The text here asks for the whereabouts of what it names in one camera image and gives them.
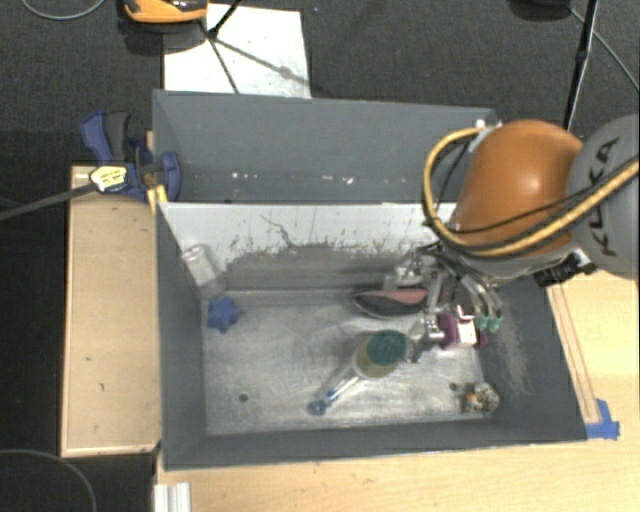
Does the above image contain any purple block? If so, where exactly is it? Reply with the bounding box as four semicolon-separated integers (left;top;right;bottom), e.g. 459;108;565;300
438;309;491;352

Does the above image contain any dark teal ball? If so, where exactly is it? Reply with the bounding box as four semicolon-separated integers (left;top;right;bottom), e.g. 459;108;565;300
366;329;409;366

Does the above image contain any black and pink oval case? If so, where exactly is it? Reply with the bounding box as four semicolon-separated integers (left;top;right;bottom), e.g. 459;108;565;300
350;286;431;319

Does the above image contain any speckled grey lump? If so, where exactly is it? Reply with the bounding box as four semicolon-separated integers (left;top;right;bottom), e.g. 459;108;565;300
459;381;501;416

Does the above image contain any clear yellowish round cup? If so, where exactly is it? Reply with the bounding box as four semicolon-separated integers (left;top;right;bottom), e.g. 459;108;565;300
351;342;401;380

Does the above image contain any grey metal bin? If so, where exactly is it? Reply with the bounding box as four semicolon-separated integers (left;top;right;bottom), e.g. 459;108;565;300
151;88;590;472

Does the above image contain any blue toy piece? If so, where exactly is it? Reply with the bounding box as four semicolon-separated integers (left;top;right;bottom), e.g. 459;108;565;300
206;294;242;334

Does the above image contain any pale wood board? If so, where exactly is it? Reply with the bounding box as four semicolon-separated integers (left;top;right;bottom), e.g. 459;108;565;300
59;164;164;459

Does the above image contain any black cylinder on white bracket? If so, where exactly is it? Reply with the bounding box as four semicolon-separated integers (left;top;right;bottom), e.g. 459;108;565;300
531;249;597;289

